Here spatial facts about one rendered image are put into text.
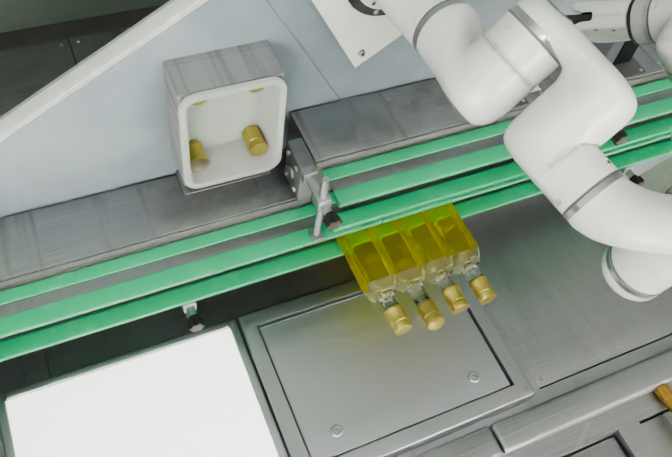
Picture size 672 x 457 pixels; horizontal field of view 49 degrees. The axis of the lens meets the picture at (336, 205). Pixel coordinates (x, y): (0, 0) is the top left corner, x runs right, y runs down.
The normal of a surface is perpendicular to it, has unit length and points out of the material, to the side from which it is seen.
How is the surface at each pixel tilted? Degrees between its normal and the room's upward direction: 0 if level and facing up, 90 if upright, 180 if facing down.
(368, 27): 5
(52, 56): 90
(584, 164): 77
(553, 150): 70
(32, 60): 90
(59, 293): 90
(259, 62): 90
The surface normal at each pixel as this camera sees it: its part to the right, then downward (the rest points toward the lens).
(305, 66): 0.40, 0.77
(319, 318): 0.11, -0.58
